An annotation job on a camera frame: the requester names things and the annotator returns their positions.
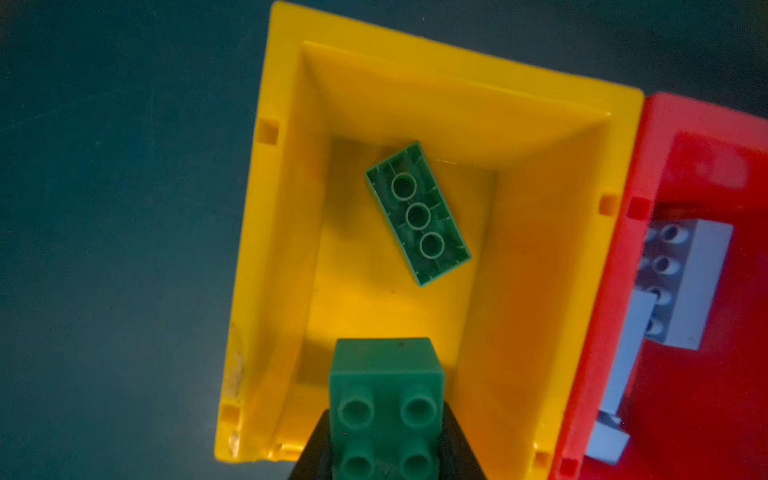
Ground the left yellow plastic bin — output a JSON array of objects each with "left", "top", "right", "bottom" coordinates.
[{"left": 214, "top": 2, "right": 644, "bottom": 479}]

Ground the green lego brick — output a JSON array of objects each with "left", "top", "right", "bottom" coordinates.
[
  {"left": 328, "top": 338, "right": 445, "bottom": 479},
  {"left": 364, "top": 142, "right": 472, "bottom": 287}
]

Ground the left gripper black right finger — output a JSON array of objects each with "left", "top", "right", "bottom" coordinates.
[{"left": 439, "top": 402, "right": 487, "bottom": 480}]

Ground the red plastic bin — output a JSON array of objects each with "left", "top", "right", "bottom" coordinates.
[{"left": 547, "top": 92, "right": 767, "bottom": 479}]

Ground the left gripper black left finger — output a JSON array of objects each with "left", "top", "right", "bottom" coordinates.
[{"left": 288, "top": 410, "right": 333, "bottom": 480}]

